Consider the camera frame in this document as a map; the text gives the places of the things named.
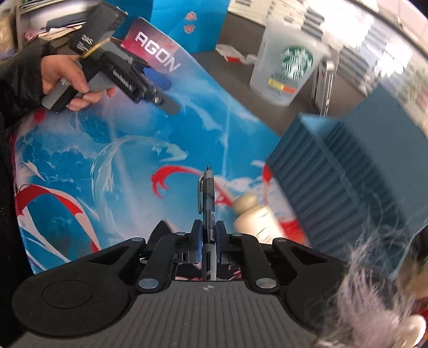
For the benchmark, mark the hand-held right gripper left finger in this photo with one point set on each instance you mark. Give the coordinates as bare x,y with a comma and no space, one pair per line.
198,241

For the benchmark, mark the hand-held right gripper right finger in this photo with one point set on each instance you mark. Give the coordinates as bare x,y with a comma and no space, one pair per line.
219,239

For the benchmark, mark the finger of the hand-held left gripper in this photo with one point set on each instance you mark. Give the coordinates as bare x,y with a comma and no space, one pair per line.
169,105
155,77

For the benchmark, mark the black pen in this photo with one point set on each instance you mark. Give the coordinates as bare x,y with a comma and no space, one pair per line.
208,194

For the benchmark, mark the blue ribbed storage box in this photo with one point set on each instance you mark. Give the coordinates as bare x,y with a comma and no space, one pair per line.
351,174

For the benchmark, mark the person's left forearm black sleeve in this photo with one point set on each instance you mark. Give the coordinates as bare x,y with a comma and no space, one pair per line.
20,80

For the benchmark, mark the person's left hand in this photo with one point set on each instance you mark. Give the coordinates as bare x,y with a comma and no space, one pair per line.
58,68

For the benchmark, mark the white bottle with round cap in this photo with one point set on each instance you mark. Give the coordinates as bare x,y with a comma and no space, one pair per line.
255,219

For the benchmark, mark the blue paper gift bag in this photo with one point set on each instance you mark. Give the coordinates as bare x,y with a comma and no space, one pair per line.
174,20

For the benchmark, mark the blue and red printed mat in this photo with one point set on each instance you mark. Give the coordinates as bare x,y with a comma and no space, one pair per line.
117,167

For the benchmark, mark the red and white paper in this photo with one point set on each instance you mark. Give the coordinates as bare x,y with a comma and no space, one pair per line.
234,55

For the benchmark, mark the clear plastic cup green logo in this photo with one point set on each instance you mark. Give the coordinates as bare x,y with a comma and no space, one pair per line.
291,60

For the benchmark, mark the black and white carton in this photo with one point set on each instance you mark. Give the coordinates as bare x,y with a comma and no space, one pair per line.
323,90

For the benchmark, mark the grey fur trim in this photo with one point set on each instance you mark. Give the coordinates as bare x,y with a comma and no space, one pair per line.
367,294

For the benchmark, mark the white wall shelf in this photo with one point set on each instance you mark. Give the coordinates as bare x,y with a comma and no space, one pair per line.
36,16

